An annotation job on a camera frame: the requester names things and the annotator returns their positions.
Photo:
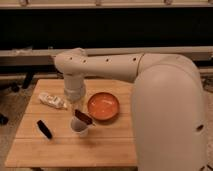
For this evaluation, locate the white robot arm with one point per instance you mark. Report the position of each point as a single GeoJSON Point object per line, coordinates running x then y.
{"type": "Point", "coordinates": [167, 104]}

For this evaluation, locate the wooden table board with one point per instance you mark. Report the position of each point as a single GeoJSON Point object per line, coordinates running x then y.
{"type": "Point", "coordinates": [107, 144]}

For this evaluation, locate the dark pepper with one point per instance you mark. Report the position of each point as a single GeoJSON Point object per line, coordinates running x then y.
{"type": "Point", "coordinates": [44, 129]}

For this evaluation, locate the white plastic bottle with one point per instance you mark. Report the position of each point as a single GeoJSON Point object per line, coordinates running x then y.
{"type": "Point", "coordinates": [52, 100]}

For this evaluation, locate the orange bowl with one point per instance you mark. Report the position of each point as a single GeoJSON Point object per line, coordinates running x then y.
{"type": "Point", "coordinates": [103, 106]}

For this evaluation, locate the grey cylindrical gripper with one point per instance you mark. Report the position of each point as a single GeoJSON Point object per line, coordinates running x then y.
{"type": "Point", "coordinates": [75, 91]}

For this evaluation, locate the white ceramic cup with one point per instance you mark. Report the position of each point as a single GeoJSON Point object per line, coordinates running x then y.
{"type": "Point", "coordinates": [79, 127]}

